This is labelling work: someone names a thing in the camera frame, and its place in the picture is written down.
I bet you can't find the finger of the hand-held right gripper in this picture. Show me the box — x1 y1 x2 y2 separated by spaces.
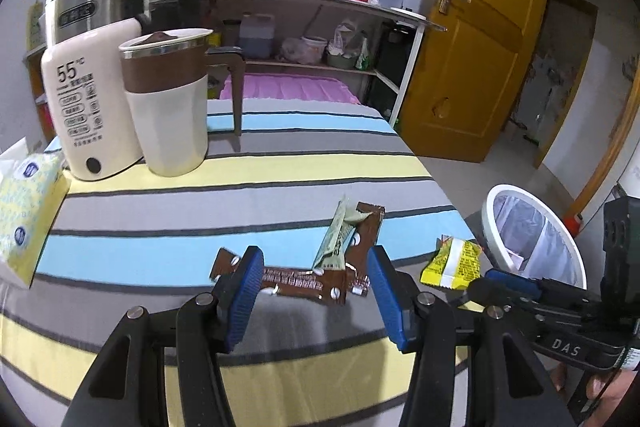
465 277 601 330
484 268 601 308

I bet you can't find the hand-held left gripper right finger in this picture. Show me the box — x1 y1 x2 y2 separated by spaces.
367 245 576 427

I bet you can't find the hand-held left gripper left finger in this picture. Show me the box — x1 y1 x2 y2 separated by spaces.
60 245 265 427

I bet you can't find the brown snack wrapper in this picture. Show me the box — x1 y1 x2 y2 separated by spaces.
347 202 386 298
209 248 351 306

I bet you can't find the white waste bin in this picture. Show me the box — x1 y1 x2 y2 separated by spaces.
481 184 588 290

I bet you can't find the yellow snack packet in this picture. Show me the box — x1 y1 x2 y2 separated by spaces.
420 234 483 290

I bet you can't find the green snack wrapper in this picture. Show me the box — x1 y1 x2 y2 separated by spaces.
312 194 371 275

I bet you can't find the person's right hand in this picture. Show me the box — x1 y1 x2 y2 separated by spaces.
585 369 640 410

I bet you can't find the clear plastic bin liner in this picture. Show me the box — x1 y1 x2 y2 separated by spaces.
492 194 581 283

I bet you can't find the striped tablecloth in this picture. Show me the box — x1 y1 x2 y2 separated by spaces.
0 99 478 427

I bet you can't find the cream brown jug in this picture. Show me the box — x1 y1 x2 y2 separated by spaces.
119 28 246 178

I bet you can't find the pink lidded storage box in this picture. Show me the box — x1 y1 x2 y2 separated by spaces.
218 73 361 105

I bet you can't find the yellow wooden door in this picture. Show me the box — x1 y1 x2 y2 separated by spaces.
400 0 551 164

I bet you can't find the yellow tissue pack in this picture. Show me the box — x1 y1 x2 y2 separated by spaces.
0 137 71 290

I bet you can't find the white plastic bucket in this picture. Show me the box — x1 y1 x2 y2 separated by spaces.
300 36 328 65

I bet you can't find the purple plastic jug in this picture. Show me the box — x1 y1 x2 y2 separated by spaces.
239 13 276 58

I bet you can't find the white crumpled bag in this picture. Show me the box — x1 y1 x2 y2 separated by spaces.
334 22 368 55

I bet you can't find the steel electric kettle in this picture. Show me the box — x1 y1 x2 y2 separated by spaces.
45 0 201 52

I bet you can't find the wall power strip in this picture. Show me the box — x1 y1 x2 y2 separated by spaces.
27 4 47 52

